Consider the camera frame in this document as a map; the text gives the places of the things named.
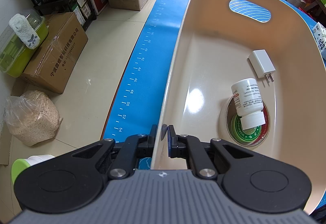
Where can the small white plug charger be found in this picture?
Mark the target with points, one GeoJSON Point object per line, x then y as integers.
{"type": "Point", "coordinates": [262, 65]}

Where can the green ointment tin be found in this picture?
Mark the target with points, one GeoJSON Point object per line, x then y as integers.
{"type": "Point", "coordinates": [243, 136]}

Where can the floor cardboard box chinese text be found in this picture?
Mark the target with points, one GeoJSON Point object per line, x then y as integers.
{"type": "Point", "coordinates": [54, 60]}

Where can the white tissue box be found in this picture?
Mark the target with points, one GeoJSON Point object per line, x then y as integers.
{"type": "Point", "coordinates": [319, 33]}

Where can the white rolled towel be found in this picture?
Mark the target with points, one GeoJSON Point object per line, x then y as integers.
{"type": "Point", "coordinates": [22, 28]}

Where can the beige plastic storage bin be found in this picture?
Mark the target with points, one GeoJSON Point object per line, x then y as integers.
{"type": "Point", "coordinates": [211, 54]}

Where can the green plastic container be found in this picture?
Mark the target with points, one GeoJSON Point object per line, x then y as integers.
{"type": "Point", "coordinates": [16, 54]}

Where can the clear tape roll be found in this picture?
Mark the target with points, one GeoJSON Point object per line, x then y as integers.
{"type": "Point", "coordinates": [227, 112]}

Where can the blue silicone baking mat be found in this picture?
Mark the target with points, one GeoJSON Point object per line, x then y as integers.
{"type": "Point", "coordinates": [140, 97]}

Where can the bag of grain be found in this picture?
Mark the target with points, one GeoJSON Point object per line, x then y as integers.
{"type": "Point", "coordinates": [32, 117]}

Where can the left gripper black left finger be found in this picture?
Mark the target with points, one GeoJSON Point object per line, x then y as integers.
{"type": "Point", "coordinates": [75, 179]}

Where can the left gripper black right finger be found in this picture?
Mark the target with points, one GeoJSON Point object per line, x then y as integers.
{"type": "Point", "coordinates": [251, 180]}

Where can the white green lidded cup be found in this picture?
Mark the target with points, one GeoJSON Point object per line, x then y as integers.
{"type": "Point", "coordinates": [21, 164]}

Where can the white pill bottle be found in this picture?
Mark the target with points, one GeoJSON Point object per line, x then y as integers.
{"type": "Point", "coordinates": [248, 103]}

